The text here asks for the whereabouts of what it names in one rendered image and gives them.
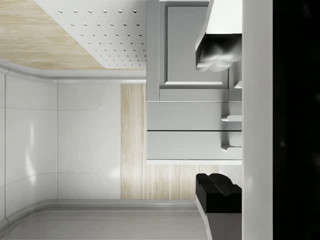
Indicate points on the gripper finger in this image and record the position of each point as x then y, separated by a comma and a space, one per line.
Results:
220, 200
217, 50

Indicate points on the white cabinet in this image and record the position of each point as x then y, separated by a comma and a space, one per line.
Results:
187, 117

